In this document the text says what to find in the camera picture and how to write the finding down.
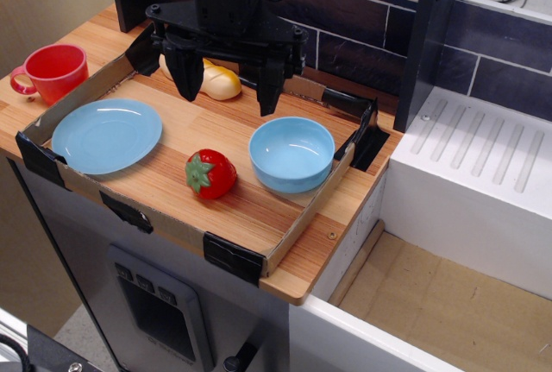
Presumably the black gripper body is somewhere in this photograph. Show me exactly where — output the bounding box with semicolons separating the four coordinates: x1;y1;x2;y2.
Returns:
146;0;308;84

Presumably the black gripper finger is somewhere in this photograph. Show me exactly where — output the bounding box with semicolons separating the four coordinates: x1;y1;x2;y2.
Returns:
257;60;285;117
165;50;204;102

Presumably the light blue bowl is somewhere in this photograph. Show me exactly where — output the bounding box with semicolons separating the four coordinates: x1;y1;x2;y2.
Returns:
248;117;335;194

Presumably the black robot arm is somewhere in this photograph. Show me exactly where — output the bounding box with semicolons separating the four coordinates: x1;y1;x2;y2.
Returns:
146;0;308;116

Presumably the cardboard fence with black tape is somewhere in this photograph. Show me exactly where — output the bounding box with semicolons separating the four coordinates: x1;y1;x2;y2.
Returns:
13;17;402;304

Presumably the light blue plate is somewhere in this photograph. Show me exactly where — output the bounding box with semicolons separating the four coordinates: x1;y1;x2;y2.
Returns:
52;98;162;175

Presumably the yellow toy bread loaf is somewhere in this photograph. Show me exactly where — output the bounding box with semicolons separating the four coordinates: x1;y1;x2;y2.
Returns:
159;54;242;101

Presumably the red toy strawberry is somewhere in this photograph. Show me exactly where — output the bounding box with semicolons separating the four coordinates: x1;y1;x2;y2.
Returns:
185;148;237;199

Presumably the red plastic cup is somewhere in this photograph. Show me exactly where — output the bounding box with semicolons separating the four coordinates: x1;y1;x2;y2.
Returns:
9;44;89;106

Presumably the white sink drainboard unit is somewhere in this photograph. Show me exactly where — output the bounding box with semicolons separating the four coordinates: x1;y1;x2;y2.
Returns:
380;88;551;298

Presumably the toy oven front panel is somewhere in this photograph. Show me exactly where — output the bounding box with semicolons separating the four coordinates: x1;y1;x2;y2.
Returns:
107;245;215;371

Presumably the dark grey vertical post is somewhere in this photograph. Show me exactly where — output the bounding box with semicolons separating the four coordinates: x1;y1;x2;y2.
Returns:
394;0;455;132

